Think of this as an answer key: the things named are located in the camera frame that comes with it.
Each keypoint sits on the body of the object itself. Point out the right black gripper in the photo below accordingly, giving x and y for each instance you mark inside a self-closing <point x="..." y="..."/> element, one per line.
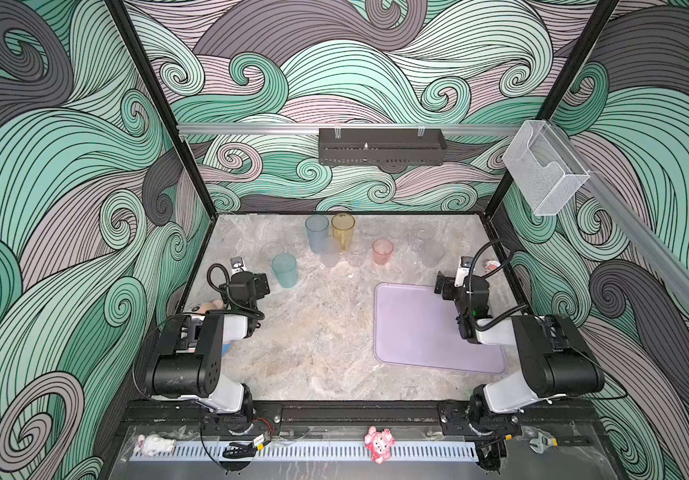
<point x="448" y="288"/>

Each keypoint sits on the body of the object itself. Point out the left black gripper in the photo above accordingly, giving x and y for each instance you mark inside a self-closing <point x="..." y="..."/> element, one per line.
<point x="254" y="285"/>

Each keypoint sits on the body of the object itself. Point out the teal translucent cup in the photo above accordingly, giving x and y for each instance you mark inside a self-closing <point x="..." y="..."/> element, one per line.
<point x="285" y="268"/>

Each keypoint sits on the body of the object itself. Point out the blue translucent cup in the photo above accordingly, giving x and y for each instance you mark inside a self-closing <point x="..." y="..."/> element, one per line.
<point x="317" y="227"/>

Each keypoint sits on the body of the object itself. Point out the yellow translucent cup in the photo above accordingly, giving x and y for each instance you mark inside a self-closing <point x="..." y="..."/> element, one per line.
<point x="343" y="228"/>

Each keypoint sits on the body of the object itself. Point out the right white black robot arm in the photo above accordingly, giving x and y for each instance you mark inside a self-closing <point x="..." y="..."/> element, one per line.
<point x="555" y="362"/>

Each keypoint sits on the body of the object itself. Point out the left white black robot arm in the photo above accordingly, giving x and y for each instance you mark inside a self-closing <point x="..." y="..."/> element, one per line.
<point x="186" y="365"/>

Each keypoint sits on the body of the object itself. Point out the lilac plastic tray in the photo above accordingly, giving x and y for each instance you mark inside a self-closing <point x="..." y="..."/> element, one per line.
<point x="413" y="326"/>

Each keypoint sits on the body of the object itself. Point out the bear plush toy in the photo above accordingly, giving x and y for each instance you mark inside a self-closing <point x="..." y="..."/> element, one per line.
<point x="206" y="306"/>

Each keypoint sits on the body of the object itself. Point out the small pink white toy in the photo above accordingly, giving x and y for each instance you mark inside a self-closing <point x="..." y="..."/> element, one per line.
<point x="490" y="266"/>

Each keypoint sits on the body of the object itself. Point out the clear glass cup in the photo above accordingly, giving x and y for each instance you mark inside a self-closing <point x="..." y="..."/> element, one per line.
<point x="432" y="253"/>
<point x="270" y="250"/>

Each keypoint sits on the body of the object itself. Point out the frosted clear cup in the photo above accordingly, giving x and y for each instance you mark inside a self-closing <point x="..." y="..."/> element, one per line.
<point x="330" y="252"/>

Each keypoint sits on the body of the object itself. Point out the pink translucent cup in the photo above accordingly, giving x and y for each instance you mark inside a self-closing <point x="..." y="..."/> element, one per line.
<point x="382" y="250"/>

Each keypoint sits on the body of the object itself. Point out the silver adjustable wrench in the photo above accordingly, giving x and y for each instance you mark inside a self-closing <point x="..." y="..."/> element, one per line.
<point x="542" y="442"/>

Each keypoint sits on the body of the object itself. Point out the pink flower toy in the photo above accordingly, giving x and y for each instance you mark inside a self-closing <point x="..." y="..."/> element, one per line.
<point x="379" y="444"/>

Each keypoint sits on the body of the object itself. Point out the white plush toy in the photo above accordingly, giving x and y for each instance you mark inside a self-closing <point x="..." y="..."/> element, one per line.
<point x="153" y="445"/>

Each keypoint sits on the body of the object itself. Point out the clear acrylic wall box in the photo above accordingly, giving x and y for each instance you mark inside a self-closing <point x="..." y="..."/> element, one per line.
<point x="547" y="169"/>

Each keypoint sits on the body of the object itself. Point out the white slotted cable duct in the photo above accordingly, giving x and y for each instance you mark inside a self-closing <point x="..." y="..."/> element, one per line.
<point x="343" y="451"/>

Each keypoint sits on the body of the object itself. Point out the black wall-mounted rack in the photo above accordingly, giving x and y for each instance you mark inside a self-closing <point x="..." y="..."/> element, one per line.
<point x="390" y="149"/>

